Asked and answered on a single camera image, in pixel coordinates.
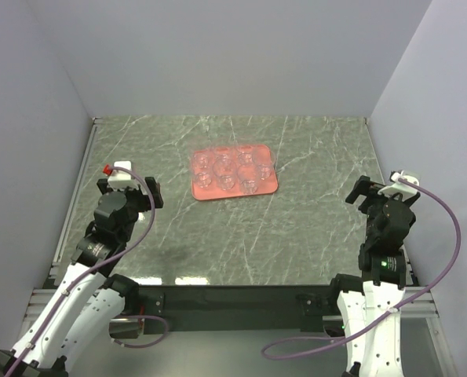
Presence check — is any clear faceted glass tumbler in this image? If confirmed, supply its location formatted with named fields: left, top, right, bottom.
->
left=217, top=174, right=237, bottom=191
left=192, top=169, right=213, bottom=189
left=253, top=149, right=275, bottom=180
left=237, top=165, right=260, bottom=195
left=213, top=156, right=237, bottom=178
left=235, top=144, right=256, bottom=167
left=190, top=148, right=212, bottom=170

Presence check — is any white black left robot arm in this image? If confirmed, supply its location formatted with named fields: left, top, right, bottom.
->
left=0, top=174, right=163, bottom=376

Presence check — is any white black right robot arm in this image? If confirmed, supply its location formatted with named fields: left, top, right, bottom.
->
left=327, top=170, right=420, bottom=376

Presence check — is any pink rectangular plastic tray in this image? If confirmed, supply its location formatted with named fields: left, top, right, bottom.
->
left=190, top=145, right=278, bottom=201

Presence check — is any black front mounting beam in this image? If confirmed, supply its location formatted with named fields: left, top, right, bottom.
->
left=139, top=285, right=342, bottom=333

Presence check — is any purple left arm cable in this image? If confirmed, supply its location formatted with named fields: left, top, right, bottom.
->
left=5, top=166, right=156, bottom=377

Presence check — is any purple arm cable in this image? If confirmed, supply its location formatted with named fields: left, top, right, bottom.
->
left=5, top=166, right=156, bottom=377
left=261, top=177, right=462, bottom=361

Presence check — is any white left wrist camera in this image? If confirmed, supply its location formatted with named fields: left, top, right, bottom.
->
left=103, top=160, right=138, bottom=190

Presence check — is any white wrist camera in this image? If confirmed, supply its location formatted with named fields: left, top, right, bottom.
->
left=378, top=170, right=420, bottom=201
left=103, top=160, right=138, bottom=190

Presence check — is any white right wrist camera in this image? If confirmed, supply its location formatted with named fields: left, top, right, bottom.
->
left=378, top=170, right=420, bottom=201

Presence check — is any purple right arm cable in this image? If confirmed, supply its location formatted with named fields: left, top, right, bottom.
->
left=261, top=177, right=462, bottom=361

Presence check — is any aluminium extrusion frame rail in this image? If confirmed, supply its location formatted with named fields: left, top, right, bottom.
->
left=20, top=115, right=103, bottom=377

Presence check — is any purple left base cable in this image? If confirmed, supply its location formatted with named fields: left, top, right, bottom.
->
left=111, top=313, right=170, bottom=350

